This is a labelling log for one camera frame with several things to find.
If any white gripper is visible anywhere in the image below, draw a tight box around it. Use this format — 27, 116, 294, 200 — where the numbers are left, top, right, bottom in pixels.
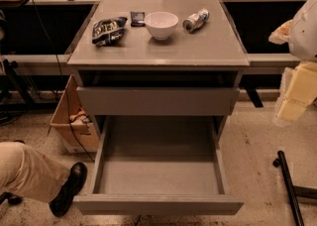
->
268, 20, 317, 122

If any grey drawer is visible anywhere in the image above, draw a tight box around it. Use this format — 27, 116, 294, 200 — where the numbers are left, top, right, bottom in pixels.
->
77, 87, 240, 116
74, 116, 244, 215

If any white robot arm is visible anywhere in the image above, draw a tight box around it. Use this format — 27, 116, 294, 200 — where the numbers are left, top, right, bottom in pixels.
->
268, 0, 317, 127

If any grey drawer cabinet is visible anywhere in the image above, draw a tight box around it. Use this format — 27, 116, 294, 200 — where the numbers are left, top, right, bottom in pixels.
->
66, 0, 251, 159

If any grey top drawer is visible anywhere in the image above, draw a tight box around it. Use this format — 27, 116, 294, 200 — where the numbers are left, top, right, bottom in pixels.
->
77, 87, 240, 116

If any crushed silver can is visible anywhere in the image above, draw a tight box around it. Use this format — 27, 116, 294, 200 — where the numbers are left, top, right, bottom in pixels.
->
182, 8, 209, 33

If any black chair base leg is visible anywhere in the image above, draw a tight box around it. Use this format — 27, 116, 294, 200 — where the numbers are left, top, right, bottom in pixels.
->
272, 151, 317, 226

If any white bowl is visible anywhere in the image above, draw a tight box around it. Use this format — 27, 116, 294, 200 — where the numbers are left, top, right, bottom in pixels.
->
145, 12, 178, 41

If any small dark blue packet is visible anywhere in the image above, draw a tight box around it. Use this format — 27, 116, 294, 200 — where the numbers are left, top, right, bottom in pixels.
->
131, 12, 145, 27

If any dark chip bag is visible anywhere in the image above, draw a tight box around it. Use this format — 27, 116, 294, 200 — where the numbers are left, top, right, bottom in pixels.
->
92, 17, 127, 47

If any cardboard box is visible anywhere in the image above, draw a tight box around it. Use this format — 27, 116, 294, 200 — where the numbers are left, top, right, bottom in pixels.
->
51, 75, 99, 153

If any black shoe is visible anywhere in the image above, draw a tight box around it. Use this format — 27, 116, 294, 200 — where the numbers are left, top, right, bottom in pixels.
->
49, 163, 87, 217

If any beige trouser leg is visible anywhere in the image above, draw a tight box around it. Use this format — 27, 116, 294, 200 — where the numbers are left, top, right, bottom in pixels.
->
0, 142, 70, 203

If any black cable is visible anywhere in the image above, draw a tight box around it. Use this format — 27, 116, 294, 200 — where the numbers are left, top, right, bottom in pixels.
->
14, 0, 96, 164

